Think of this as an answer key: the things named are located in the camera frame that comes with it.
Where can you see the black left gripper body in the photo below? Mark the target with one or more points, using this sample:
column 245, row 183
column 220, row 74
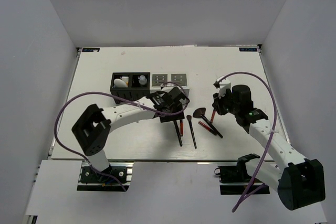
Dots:
column 171, row 117

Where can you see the black fan makeup brush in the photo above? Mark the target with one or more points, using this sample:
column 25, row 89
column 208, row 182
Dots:
column 200, row 114

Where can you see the white and orange tube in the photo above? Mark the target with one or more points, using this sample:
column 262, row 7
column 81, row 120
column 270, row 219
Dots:
column 119, row 83

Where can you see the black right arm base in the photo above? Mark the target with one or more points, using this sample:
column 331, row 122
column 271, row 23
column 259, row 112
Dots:
column 231, row 181

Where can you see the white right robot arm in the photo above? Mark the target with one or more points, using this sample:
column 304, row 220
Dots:
column 298, row 181

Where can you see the red lip gloss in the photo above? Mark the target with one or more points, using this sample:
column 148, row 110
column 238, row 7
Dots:
column 213, row 115

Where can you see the white slotted organizer box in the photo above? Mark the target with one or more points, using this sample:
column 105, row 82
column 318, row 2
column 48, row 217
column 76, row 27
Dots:
column 157, row 79

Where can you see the dark red lip gloss tube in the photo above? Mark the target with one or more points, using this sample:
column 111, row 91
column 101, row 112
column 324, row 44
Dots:
column 206, row 127

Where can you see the clear small bottle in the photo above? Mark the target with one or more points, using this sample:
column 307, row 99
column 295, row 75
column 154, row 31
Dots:
column 143, row 80

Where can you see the black angled makeup brush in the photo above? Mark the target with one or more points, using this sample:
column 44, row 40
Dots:
column 189, row 119

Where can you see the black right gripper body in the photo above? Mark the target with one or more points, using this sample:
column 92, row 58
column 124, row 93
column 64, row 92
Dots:
column 225, row 104

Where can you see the black organizer box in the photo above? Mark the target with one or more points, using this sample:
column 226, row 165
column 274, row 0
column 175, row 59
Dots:
column 134, row 91

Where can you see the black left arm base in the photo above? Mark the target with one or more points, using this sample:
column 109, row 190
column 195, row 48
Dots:
column 91, row 181

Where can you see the orange bottle in organizer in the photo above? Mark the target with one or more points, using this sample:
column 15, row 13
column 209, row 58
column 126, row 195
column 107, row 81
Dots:
column 125, row 79

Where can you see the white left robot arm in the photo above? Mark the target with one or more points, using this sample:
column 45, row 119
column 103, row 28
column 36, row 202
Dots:
column 93, row 127

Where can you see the long black powder brush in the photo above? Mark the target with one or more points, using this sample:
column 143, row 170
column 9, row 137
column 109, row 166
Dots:
column 178, row 133

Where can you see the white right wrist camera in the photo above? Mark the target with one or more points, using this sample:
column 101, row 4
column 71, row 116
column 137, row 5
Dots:
column 221, row 83

